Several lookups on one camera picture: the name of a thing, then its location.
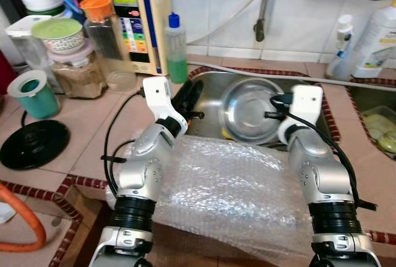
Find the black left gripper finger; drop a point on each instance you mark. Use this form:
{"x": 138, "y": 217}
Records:
{"x": 184, "y": 91}
{"x": 197, "y": 90}

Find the green soap bottle blue cap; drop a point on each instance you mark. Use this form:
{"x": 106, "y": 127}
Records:
{"x": 176, "y": 69}

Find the steel sink basin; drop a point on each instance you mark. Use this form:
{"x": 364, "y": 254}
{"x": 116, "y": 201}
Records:
{"x": 365, "y": 100}
{"x": 210, "y": 124}

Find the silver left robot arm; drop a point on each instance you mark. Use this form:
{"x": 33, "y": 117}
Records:
{"x": 145, "y": 161}

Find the stainless steel bowl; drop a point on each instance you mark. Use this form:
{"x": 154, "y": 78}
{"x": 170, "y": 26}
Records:
{"x": 247, "y": 109}

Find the white plastic tray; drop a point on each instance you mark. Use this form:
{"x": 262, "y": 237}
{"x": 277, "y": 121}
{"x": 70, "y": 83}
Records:
{"x": 5, "y": 212}

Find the clear bubble wrap sheet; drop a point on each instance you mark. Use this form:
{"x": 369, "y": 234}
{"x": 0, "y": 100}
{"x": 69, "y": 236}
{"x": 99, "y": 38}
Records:
{"x": 235, "y": 199}

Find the teal cup white rim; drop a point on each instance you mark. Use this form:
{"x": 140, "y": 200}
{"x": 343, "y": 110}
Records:
{"x": 40, "y": 103}

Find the blue plastic utensil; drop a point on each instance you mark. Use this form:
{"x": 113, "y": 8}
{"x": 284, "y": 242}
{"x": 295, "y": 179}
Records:
{"x": 73, "y": 7}

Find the beige wall tap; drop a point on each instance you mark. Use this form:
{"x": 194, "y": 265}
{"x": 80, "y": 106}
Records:
{"x": 263, "y": 19}

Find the jar of brown powder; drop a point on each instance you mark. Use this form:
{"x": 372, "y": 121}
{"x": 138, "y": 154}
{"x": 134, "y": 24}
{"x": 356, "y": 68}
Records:
{"x": 77, "y": 78}

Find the white detergent bottle yellow cap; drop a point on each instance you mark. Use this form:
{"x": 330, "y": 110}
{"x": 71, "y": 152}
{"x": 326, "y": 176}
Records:
{"x": 377, "y": 44}

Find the maroon plastic container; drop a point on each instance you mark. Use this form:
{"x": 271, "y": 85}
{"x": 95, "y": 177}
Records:
{"x": 4, "y": 72}

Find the yellow green round lid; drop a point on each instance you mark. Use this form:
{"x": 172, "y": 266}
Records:
{"x": 387, "y": 143}

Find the cream water ionizer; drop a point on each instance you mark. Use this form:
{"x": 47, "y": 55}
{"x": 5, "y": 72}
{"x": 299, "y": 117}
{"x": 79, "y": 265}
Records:
{"x": 162, "y": 19}

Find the pale yellow plastic container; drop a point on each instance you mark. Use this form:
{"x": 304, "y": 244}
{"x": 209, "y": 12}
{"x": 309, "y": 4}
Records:
{"x": 377, "y": 121}

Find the patterned bowl green lid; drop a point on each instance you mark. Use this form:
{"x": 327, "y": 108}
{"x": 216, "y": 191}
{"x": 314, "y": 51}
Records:
{"x": 55, "y": 30}

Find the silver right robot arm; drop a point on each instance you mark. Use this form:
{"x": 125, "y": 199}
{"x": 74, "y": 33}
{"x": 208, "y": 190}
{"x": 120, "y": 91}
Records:
{"x": 318, "y": 180}

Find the black round appliance base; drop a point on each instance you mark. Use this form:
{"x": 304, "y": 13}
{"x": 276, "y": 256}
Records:
{"x": 34, "y": 145}

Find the clear jug white lid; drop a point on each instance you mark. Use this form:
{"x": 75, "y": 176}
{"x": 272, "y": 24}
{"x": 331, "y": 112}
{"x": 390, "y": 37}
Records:
{"x": 25, "y": 47}

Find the clear pitcher orange lid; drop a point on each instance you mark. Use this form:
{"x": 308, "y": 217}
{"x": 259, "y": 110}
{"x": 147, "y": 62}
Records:
{"x": 108, "y": 50}

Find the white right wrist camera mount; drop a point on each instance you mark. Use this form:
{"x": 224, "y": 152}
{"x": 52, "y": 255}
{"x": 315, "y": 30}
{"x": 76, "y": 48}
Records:
{"x": 306, "y": 109}

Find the grey counter pipe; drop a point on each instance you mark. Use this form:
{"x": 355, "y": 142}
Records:
{"x": 346, "y": 81}

